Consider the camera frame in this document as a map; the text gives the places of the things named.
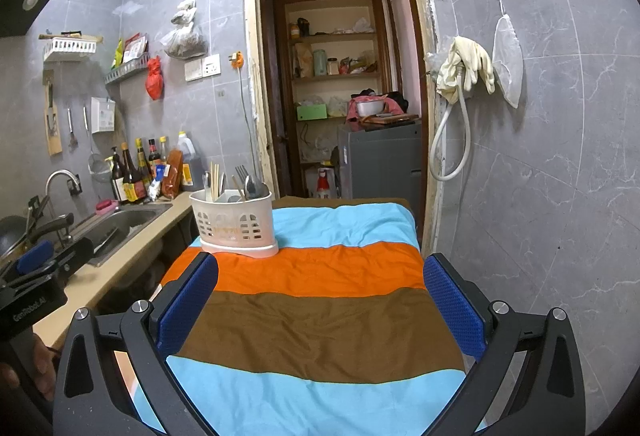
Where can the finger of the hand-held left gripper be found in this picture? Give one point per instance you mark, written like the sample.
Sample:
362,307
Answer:
75,256
35,257

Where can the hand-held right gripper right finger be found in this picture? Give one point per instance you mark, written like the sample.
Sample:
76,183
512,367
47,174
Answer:
452,306

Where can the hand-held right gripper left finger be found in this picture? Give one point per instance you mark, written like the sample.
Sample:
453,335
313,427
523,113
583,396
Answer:
185,306

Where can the white plastic utensil holder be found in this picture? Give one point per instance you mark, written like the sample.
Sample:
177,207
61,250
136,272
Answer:
235,226

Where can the steel table knife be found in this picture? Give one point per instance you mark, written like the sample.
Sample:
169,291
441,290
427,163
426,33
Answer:
206,183

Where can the steel spoon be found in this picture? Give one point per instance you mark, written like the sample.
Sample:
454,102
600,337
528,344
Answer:
263,190
251,188

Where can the steel fork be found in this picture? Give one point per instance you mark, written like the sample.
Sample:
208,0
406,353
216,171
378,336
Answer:
242,171

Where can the person's left hand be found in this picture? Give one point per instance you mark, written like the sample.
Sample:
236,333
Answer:
44,366

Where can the beige kitchen counter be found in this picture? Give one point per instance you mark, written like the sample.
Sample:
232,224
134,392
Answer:
120,268

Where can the pink soap dish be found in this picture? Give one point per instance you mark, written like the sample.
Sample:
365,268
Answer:
107,207

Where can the steel sink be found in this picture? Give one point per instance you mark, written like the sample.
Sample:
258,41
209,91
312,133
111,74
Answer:
130,221

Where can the steel faucet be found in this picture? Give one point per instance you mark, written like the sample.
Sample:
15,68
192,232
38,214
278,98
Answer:
57,175

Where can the dark pump bottle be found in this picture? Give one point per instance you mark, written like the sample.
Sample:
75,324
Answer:
117,181

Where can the hanging metal strainer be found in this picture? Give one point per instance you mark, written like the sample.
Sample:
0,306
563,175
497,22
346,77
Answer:
97,165

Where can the blue white packet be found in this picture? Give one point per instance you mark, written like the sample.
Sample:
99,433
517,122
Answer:
156,186

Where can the yellow cap sauce bottle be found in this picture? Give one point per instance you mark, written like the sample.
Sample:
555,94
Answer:
142,163

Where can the orange brown packet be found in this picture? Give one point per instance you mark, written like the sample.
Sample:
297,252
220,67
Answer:
171,176

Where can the hanging wooden cutting board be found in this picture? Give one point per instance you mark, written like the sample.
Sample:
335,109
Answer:
52,130

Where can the red cap soy bottle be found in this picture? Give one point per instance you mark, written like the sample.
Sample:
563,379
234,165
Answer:
154,154

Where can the hanging metal spatula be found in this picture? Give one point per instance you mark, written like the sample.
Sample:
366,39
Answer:
71,125

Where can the large dark liquid jug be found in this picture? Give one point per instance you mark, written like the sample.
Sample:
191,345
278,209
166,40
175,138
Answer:
192,168

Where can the slim clear yellow-cap bottle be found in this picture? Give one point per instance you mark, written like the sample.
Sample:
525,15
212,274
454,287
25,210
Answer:
163,149

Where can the striped blue orange brown cloth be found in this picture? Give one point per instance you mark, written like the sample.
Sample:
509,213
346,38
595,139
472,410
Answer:
325,366

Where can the grey cabinet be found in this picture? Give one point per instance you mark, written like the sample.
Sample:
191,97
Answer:
382,160

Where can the red white bag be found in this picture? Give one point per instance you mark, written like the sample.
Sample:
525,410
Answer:
325,183

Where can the red plastic bag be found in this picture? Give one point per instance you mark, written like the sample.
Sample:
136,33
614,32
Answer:
154,80

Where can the yellow green packet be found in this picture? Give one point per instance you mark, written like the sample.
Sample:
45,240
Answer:
118,53

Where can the black cloth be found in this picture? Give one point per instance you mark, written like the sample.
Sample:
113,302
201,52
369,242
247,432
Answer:
397,100

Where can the white pot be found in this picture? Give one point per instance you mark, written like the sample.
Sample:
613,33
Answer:
371,108

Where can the red white packet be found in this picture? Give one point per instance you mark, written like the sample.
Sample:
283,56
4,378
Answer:
135,46

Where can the pink cloth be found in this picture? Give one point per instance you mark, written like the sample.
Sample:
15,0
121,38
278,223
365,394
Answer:
352,108

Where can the cream rubber glove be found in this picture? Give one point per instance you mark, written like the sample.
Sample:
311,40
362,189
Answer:
477,60
447,80

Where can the clear plastic bag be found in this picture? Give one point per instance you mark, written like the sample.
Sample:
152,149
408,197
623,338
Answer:
337,106

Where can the green box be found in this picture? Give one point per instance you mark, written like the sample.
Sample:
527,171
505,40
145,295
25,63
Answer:
311,112

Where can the dark wooden door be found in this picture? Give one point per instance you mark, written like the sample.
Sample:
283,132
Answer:
272,90

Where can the clear bag with dark contents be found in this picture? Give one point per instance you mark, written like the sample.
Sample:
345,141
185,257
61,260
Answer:
185,43

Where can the white mesh bag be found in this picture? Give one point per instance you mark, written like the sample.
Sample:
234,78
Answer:
507,65

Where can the clear bag on pipe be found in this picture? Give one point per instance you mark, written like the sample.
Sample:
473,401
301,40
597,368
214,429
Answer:
434,58

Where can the orange plug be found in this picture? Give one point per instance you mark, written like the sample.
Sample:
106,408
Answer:
238,59

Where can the pile of snack packets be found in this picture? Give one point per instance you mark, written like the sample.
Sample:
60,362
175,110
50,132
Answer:
352,65

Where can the white jar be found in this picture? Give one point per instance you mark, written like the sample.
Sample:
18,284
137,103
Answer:
332,66

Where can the white hanging plastic bag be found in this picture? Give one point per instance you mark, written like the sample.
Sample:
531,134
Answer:
184,10

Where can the brown paper bag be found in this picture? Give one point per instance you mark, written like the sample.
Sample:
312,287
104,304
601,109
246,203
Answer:
302,60

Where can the green thermos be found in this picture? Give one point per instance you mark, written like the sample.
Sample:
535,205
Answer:
319,63

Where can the wooden shelf unit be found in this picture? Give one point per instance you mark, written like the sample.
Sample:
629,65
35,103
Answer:
335,37

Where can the orange jar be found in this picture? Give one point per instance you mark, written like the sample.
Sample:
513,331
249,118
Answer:
295,31

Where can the white crumpled bag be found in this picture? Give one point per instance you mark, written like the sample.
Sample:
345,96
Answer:
357,25

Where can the dark jar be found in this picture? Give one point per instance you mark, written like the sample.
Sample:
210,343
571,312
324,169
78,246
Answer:
303,28

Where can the white wall box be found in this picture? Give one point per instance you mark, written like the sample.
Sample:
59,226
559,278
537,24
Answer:
103,115

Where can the metal wall rack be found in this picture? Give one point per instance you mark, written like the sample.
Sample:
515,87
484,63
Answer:
125,71

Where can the white basket wall shelf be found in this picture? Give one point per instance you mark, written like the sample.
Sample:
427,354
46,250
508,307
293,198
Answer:
70,46

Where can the white wall switch socket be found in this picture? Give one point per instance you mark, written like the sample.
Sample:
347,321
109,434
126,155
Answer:
202,68

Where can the worn door frame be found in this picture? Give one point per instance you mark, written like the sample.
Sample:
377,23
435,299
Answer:
250,65

